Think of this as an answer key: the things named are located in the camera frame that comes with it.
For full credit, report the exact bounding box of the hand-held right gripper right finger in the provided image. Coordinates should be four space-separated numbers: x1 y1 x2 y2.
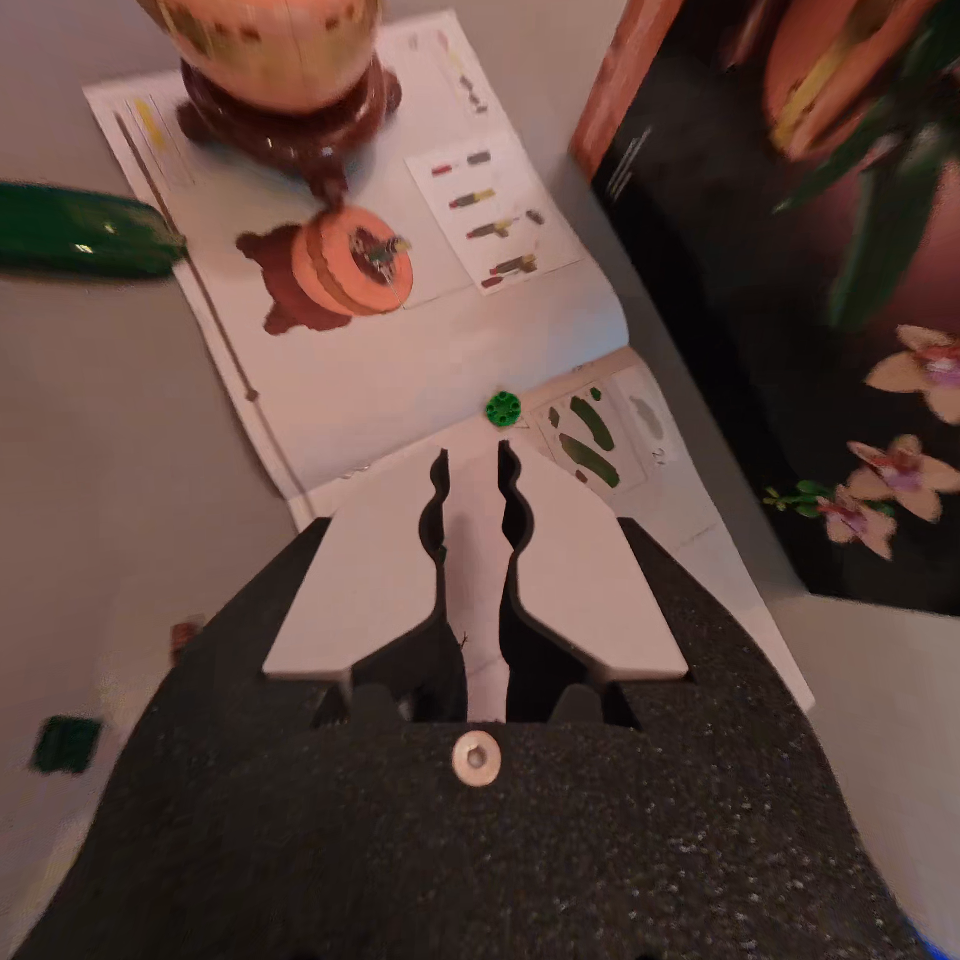
497 440 690 720

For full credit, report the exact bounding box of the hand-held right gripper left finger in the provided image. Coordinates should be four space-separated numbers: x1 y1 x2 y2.
262 447 468 717

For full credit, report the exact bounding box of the dark green leaf piece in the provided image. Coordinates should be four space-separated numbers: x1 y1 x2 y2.
0 182 189 281

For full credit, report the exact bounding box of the grey desk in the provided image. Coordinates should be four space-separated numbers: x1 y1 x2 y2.
0 0 960 960

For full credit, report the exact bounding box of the small brown piece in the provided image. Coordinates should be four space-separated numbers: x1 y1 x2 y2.
169 613 208 667

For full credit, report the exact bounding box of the white instruction booklet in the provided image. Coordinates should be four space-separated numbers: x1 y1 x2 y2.
82 7 817 714

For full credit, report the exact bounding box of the dark green square piece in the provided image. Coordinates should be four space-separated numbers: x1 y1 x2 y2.
28 714 104 775

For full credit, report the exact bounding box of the black orchid set box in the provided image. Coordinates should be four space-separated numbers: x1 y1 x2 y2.
570 0 960 618

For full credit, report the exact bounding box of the orange brick pot model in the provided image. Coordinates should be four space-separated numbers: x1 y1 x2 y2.
153 0 404 202

